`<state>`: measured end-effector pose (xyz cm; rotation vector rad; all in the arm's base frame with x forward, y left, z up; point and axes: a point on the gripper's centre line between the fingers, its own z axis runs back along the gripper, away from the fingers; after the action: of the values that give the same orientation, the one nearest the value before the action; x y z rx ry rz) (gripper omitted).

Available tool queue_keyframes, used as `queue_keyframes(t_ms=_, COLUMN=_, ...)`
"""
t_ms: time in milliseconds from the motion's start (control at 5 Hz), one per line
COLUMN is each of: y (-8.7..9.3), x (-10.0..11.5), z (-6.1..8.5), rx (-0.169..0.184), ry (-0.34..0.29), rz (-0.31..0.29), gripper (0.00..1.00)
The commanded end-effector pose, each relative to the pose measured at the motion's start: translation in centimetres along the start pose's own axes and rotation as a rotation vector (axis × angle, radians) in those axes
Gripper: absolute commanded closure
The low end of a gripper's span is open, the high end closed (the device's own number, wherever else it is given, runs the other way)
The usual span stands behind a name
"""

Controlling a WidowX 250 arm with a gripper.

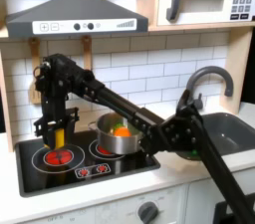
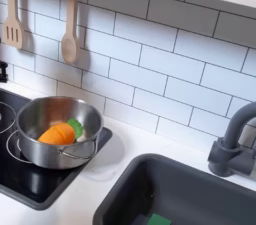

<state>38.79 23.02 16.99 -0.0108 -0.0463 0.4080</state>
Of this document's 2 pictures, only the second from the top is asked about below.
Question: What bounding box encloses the orange toy carrot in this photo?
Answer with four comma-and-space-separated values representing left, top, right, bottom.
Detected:
37, 117, 85, 146

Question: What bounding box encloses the steel pot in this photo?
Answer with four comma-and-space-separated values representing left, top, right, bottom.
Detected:
15, 95, 105, 171

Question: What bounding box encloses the slotted wooden spatula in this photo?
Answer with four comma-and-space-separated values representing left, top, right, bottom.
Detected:
1, 0, 25, 50

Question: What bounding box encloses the wooden spoon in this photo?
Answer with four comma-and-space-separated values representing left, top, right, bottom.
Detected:
60, 0, 82, 66

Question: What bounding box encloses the black stove top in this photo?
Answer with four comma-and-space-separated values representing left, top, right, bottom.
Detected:
0, 87, 114, 211

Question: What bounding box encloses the green block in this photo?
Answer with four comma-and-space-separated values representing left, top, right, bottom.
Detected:
146, 212, 173, 225

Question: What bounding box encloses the dark grey sink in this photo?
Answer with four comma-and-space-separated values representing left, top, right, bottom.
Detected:
92, 153, 256, 225

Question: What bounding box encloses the dark grey tap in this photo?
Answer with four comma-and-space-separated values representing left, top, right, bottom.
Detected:
207, 101, 256, 178

